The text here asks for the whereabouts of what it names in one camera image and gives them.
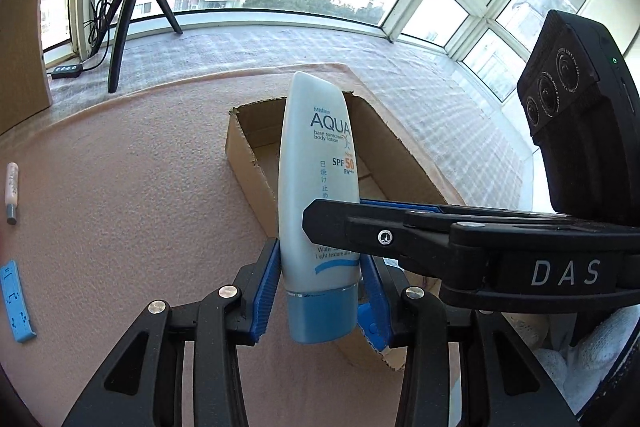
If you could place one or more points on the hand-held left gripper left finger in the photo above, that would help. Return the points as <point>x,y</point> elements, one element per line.
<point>267,292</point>

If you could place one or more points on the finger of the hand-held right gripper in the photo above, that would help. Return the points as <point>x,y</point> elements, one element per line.
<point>350,232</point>
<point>400,206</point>

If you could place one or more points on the white checked cloth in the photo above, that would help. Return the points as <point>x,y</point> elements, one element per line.
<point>425,107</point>

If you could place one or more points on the wooden board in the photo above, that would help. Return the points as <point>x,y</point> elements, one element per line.
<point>20,57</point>

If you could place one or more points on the black inline remote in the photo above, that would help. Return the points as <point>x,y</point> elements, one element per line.
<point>66,72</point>

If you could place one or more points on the beige cosmetic tube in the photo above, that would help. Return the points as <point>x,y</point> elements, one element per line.
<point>11,187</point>

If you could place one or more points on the black tripod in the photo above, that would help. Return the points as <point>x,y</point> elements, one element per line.
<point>117,57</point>

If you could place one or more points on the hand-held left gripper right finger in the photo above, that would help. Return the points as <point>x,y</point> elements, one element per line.
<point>372,307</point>

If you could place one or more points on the person's right hand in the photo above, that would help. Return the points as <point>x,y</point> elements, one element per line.
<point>600,337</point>

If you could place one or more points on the white blue sunscreen tube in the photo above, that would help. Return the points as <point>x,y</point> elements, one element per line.
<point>315,157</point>

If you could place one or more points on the blue phone stand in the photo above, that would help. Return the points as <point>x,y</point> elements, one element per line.
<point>15,302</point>

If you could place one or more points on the cardboard box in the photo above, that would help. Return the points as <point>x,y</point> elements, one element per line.
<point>245,167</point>

